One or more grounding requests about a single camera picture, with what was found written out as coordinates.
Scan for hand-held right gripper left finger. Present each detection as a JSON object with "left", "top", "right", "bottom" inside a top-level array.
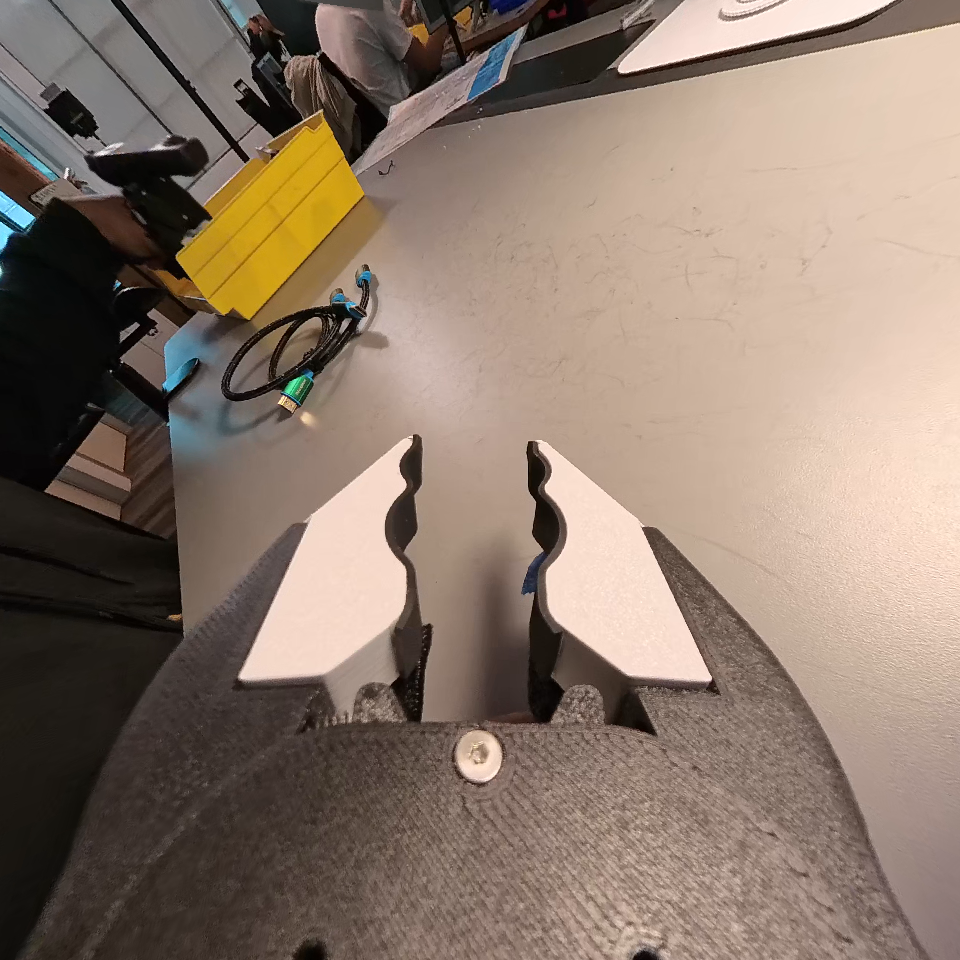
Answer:
[{"left": 237, "top": 435, "right": 435, "bottom": 711}]

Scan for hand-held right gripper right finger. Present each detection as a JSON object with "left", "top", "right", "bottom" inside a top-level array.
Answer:
[{"left": 521, "top": 440, "right": 715, "bottom": 708}]

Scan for yellow bin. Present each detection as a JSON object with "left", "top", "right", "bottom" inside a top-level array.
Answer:
[{"left": 153, "top": 111, "right": 366, "bottom": 322}]

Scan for person's left forearm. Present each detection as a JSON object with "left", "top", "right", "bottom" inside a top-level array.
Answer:
[{"left": 0, "top": 198, "right": 162, "bottom": 489}]

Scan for person's left hand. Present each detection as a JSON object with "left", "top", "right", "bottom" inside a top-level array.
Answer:
[{"left": 71, "top": 191, "right": 177, "bottom": 267}]

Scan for black pole stand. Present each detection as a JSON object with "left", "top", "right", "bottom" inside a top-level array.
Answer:
[{"left": 112, "top": 0, "right": 250, "bottom": 162}]

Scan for beige jacket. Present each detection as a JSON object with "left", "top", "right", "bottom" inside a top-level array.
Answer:
[{"left": 283, "top": 54, "right": 354, "bottom": 155}]

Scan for printed paper sheets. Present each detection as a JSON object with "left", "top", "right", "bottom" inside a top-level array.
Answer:
[{"left": 352, "top": 26, "right": 530, "bottom": 177}]

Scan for white desk stand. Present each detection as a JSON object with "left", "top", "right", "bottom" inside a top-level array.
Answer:
[{"left": 617, "top": 0, "right": 901, "bottom": 76}]

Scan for black wall device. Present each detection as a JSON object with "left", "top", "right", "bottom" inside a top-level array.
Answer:
[{"left": 41, "top": 86, "right": 102, "bottom": 140}]

